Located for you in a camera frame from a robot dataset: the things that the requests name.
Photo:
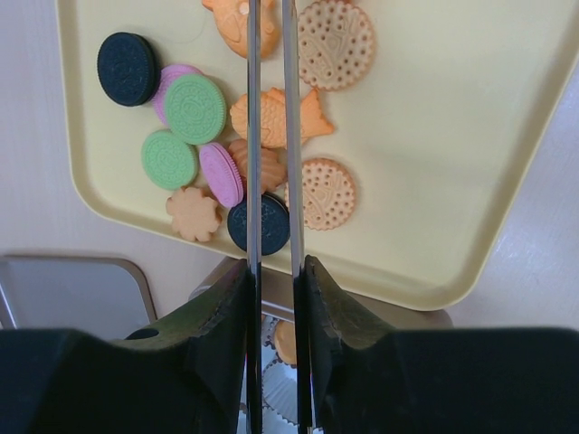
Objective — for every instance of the green sandwich cookie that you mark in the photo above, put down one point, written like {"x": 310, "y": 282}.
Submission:
{"x": 195, "y": 109}
{"x": 168, "y": 161}

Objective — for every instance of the pink sandwich cookie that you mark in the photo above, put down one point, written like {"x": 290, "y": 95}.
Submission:
{"x": 169, "y": 74}
{"x": 221, "y": 174}

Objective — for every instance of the black sandwich cookie left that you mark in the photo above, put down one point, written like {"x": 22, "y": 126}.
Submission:
{"x": 128, "y": 69}

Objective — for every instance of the flower shaped tan cookie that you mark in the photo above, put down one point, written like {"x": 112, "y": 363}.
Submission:
{"x": 194, "y": 215}

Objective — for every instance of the yellow cookie tray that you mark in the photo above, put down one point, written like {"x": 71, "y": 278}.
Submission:
{"x": 438, "y": 134}

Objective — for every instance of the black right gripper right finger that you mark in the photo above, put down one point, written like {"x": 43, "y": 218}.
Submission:
{"x": 358, "y": 374}

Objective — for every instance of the dotted round biscuit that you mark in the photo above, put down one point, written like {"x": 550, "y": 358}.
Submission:
{"x": 329, "y": 194}

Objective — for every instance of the orange fish cookie upper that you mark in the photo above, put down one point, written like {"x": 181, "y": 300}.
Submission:
{"x": 231, "y": 20}

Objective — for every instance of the green sandwich cookie upper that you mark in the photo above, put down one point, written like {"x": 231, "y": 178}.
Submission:
{"x": 195, "y": 109}

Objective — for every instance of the pink sandwich cookie upper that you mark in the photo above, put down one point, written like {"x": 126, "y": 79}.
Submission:
{"x": 169, "y": 74}

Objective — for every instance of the gold tin lid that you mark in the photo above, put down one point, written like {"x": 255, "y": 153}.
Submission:
{"x": 107, "y": 297}

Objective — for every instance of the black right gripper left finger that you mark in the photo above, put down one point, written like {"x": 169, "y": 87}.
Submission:
{"x": 181, "y": 374}

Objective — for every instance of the metal serving tongs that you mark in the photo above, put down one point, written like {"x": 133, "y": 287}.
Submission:
{"x": 268, "y": 225}

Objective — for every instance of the orange fish cookie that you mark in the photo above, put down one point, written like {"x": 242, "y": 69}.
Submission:
{"x": 231, "y": 20}
{"x": 313, "y": 122}

